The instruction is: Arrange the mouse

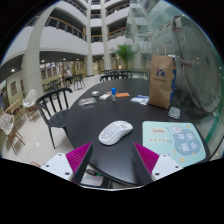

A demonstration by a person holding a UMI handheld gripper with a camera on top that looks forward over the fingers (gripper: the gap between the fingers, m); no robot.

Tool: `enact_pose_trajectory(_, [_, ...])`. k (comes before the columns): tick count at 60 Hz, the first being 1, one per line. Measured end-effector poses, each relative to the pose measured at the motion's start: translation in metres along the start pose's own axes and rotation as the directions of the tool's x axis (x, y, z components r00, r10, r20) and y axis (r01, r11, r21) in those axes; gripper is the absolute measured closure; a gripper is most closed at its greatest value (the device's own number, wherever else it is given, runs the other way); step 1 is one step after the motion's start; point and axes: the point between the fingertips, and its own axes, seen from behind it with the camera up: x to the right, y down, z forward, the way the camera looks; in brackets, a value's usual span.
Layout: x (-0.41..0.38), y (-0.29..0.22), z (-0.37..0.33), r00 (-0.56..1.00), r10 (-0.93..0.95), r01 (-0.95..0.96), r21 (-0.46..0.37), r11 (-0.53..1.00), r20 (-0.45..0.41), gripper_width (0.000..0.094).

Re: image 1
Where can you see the white oblong box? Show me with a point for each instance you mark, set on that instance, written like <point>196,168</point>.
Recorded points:
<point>104,97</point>

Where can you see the light wooden table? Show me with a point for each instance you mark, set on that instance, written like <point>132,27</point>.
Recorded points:
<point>12,106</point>

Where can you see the group of black chairs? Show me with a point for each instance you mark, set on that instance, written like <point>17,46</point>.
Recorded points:
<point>53,84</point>

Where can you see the brown card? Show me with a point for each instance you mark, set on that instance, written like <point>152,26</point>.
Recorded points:
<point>108,92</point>

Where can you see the white and blue plastic packet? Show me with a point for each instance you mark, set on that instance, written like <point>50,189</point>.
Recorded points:
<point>139,99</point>

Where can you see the person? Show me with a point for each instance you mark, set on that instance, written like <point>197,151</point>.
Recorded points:
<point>68,75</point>

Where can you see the small white box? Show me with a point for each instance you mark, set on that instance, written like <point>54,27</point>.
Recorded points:
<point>95,93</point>

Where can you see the grey smartphone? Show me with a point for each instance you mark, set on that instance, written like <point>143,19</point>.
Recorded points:
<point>174,112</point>

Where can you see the clear plastic packet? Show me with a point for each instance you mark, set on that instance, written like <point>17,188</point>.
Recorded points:
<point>87,101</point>

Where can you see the white perforated computer mouse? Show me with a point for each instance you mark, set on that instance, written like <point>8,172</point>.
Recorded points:
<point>115,132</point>

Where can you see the white lattice chair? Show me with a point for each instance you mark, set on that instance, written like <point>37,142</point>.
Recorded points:
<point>30,99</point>
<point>6,124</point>

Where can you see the orange card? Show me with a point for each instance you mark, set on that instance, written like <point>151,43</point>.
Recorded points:
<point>122,95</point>

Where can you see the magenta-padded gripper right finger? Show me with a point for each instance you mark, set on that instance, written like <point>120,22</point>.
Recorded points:
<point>164,166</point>

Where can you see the brown paper carrier bag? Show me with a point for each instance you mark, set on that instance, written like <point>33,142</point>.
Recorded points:
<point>161,83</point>

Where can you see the pale green cartoon mouse pad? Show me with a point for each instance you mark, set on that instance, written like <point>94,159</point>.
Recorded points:
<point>176,141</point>

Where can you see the small blue-capped bottle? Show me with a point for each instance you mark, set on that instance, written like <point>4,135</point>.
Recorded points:
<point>113,94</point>

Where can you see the black spindle-back chair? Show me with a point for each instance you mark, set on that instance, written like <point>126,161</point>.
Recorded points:
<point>58,120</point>
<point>110,76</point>

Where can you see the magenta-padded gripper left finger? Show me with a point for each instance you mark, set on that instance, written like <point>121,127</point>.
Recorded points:
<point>59,165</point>

